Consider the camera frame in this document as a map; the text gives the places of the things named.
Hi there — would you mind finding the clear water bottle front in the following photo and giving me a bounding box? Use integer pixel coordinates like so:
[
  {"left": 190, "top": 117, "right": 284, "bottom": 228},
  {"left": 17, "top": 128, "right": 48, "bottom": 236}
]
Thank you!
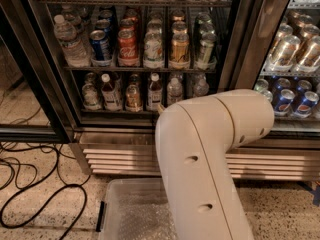
[{"left": 167, "top": 78, "right": 183, "bottom": 106}]

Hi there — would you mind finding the clear water bottle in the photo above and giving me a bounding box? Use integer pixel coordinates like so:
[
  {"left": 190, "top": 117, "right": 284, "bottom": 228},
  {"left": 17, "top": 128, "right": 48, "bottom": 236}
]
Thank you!
[
  {"left": 193, "top": 79, "right": 209, "bottom": 97},
  {"left": 167, "top": 78, "right": 183, "bottom": 106}
]

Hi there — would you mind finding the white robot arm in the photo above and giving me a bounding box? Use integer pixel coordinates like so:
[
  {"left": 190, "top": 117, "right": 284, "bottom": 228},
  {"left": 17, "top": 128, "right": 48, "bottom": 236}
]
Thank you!
[{"left": 155, "top": 89, "right": 274, "bottom": 240}]

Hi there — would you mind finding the dark tea bottle white cap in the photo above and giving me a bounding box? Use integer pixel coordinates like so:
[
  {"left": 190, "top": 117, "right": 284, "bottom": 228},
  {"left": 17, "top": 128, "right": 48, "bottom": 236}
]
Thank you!
[{"left": 146, "top": 73, "right": 163, "bottom": 111}]

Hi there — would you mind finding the clear water bottle right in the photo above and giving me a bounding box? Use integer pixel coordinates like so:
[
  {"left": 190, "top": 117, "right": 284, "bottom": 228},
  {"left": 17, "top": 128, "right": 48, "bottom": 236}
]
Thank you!
[{"left": 193, "top": 79, "right": 209, "bottom": 97}]

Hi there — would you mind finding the brown tea bottle white cap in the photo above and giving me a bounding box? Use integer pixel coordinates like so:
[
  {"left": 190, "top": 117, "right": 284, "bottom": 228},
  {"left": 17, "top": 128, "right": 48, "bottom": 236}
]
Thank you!
[{"left": 101, "top": 73, "right": 122, "bottom": 111}]

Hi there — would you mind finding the stainless steel fridge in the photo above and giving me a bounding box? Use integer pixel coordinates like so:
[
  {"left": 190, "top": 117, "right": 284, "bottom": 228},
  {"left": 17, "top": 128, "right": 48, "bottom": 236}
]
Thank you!
[{"left": 0, "top": 0, "right": 320, "bottom": 182}]

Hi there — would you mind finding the large water bottle middle shelf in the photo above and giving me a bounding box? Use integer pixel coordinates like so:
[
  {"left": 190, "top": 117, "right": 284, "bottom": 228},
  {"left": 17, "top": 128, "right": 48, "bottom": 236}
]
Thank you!
[{"left": 54, "top": 15, "right": 90, "bottom": 67}]

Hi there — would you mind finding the white green can right fridge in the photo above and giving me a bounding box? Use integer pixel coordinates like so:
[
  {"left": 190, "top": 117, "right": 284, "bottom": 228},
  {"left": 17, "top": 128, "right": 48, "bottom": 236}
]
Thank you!
[{"left": 254, "top": 79, "right": 273, "bottom": 102}]

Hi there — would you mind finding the open glass fridge door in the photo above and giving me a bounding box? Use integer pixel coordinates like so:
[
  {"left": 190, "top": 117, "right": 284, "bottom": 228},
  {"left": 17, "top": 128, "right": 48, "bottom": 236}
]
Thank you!
[{"left": 0, "top": 10, "right": 68, "bottom": 144}]

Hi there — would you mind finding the blue pepsi can right fridge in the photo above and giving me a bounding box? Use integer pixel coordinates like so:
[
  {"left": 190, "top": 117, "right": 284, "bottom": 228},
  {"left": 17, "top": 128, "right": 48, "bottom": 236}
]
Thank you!
[{"left": 272, "top": 89, "right": 295, "bottom": 116}]

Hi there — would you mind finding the gold can right fridge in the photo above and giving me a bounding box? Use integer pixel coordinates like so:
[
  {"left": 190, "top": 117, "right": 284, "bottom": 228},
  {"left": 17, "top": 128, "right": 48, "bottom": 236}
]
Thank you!
[{"left": 266, "top": 35, "right": 301, "bottom": 72}]

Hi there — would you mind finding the amber glass jar drink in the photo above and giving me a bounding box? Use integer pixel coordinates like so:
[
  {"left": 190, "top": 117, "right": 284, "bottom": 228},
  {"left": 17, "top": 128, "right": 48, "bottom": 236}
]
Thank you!
[{"left": 125, "top": 84, "right": 142, "bottom": 112}]

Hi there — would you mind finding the white green soda can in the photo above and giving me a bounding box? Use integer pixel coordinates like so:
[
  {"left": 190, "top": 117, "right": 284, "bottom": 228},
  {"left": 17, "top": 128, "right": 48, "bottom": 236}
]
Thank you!
[{"left": 143, "top": 33, "right": 164, "bottom": 69}]

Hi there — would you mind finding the red coca cola can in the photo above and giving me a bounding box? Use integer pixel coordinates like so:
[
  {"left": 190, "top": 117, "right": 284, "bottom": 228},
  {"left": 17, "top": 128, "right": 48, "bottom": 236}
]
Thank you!
[{"left": 118, "top": 30, "right": 139, "bottom": 67}]

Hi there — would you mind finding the green silver soda can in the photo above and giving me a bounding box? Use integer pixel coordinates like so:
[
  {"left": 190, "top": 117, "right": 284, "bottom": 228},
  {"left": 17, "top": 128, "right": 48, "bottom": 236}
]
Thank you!
[{"left": 196, "top": 33, "right": 216, "bottom": 70}]

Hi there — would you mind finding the orange gold soda can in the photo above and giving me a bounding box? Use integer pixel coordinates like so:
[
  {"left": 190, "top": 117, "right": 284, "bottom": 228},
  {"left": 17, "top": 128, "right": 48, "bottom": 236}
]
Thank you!
[{"left": 169, "top": 33, "right": 190, "bottom": 69}]

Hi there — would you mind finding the glass jar drink left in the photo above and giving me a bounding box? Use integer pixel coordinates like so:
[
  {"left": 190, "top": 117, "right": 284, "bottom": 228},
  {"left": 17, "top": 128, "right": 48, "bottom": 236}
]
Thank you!
[{"left": 82, "top": 83, "right": 102, "bottom": 111}]

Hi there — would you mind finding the blue pepsi can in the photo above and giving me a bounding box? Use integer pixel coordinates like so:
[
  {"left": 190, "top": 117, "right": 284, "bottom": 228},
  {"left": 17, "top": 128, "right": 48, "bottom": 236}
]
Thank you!
[{"left": 89, "top": 30, "right": 113, "bottom": 66}]

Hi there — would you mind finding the clear plastic storage bin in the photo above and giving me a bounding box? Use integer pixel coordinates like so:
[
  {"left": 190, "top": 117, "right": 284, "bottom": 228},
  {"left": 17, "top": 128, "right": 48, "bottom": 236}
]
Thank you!
[{"left": 96, "top": 178, "right": 178, "bottom": 240}]

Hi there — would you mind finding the bubble wrap sheet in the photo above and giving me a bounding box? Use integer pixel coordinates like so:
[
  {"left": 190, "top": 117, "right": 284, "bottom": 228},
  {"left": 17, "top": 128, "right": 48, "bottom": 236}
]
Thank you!
[{"left": 117, "top": 194, "right": 178, "bottom": 240}]

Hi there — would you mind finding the black floor cable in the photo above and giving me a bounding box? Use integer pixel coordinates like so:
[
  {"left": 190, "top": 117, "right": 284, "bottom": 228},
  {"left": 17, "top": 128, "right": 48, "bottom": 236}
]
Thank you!
[{"left": 0, "top": 140, "right": 92, "bottom": 240}]

